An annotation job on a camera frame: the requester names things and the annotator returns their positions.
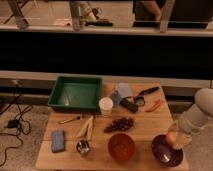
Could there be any orange apple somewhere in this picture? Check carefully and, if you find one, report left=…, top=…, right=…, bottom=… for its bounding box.
left=166, top=131, right=177, bottom=146

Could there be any black power cable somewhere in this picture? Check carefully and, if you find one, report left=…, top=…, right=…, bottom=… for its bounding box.
left=0, top=81, right=34, bottom=168

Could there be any bunch of dark grapes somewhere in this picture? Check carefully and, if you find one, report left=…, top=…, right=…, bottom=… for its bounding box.
left=104, top=117, right=134, bottom=133

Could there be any blue sponge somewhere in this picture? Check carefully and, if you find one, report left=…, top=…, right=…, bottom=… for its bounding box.
left=51, top=130, right=65, bottom=153

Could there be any corn cob with husk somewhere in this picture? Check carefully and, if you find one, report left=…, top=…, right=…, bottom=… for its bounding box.
left=77, top=116, right=94, bottom=140

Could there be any black power adapter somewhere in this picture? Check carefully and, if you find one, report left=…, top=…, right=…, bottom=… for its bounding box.
left=6, top=119, right=19, bottom=128

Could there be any small screwdriver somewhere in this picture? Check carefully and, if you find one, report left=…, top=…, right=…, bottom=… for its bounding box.
left=58, top=116, right=83, bottom=124

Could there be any small metal cup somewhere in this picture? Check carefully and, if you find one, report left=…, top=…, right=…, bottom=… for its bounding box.
left=76, top=139, right=90, bottom=156

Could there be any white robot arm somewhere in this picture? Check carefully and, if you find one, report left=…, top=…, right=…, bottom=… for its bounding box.
left=166, top=88, right=213, bottom=150

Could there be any black handled tool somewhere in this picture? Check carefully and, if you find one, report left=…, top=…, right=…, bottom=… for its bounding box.
left=133, top=87, right=158, bottom=106

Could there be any black rectangular block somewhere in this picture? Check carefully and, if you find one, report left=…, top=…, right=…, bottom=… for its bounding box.
left=120, top=98, right=138, bottom=113

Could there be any green plastic tray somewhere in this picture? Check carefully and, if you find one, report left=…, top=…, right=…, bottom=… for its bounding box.
left=48, top=76, right=102, bottom=112

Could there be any orange carrot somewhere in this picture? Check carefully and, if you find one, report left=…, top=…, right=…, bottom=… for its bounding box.
left=145, top=99, right=164, bottom=112

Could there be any orange bowl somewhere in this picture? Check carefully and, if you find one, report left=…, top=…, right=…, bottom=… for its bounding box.
left=108, top=133, right=135, bottom=162

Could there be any white cup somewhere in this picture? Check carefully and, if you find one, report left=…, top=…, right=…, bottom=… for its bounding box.
left=99, top=97, right=113, bottom=116

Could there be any wooden table board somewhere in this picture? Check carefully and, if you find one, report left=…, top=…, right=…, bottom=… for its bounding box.
left=36, top=83, right=189, bottom=171

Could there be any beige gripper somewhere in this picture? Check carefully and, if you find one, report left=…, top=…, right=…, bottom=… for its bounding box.
left=167, top=121, right=192, bottom=150

